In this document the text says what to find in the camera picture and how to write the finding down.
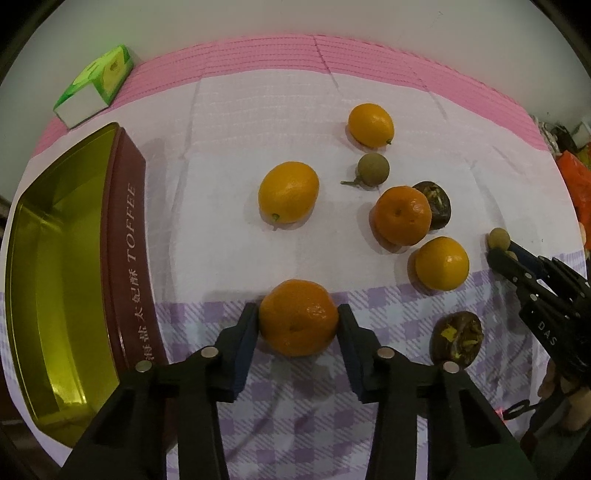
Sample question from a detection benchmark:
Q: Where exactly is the brown longan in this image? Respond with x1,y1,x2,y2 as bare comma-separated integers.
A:
487,227,511,251

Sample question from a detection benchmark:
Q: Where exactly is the cracked dark passion fruit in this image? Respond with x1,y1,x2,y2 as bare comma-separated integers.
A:
430,311,484,369

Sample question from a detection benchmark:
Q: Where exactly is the dark brown passion fruit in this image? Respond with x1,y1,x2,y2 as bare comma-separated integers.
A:
413,181,452,231

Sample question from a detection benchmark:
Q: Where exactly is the dark orange mandarin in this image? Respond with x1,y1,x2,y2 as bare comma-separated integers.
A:
374,186,432,246

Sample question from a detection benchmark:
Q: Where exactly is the green-brown longan with stem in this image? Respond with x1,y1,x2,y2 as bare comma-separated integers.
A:
341,153,391,188

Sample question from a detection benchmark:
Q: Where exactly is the small yellow orange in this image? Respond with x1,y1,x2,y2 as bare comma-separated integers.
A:
348,103,394,150

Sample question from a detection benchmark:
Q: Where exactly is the large yellow orange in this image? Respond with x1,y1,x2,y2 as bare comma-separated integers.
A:
257,161,320,225

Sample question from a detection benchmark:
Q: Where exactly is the person's right hand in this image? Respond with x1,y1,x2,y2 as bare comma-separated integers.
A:
537,360,591,432

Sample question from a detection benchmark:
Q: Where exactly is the orange plastic bag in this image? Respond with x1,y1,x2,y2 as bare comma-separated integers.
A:
557,151,591,250

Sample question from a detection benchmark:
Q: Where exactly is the gold and maroon toffee tin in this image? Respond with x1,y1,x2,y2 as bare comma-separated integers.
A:
5,123,166,447

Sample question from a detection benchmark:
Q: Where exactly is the pink purple checked tablecloth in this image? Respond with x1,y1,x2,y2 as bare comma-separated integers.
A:
0,32,588,480

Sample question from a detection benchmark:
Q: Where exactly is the green tissue pack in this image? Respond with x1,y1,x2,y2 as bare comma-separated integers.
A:
53,45,134,129

